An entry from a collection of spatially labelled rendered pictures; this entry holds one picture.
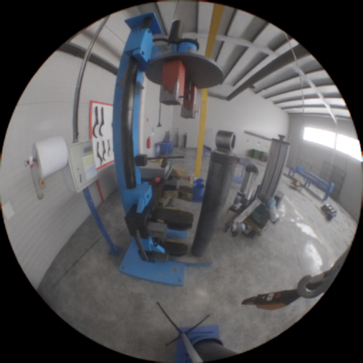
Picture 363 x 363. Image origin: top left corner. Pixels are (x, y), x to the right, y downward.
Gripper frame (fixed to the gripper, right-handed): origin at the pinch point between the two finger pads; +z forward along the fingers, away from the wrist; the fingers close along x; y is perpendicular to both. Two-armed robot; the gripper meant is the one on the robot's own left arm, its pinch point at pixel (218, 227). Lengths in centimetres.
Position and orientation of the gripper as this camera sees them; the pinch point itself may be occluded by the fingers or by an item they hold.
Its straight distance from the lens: 130.8
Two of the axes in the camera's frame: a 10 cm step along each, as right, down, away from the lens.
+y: -0.8, 4.2, -9.0
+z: -9.9, -0.9, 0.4
